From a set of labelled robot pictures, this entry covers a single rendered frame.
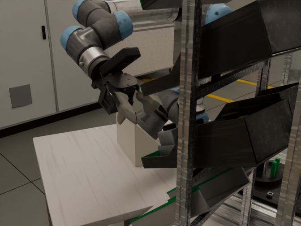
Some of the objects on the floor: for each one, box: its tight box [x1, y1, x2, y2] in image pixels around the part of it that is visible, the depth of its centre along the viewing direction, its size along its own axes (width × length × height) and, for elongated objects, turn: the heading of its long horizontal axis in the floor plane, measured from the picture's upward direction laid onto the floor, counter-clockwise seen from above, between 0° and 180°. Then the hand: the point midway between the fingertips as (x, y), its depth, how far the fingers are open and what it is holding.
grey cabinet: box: [44, 0, 109, 121], centre depth 393 cm, size 54×80×225 cm
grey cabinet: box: [0, 0, 57, 139], centre depth 342 cm, size 54×80×225 cm
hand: (150, 112), depth 74 cm, fingers open, 8 cm apart
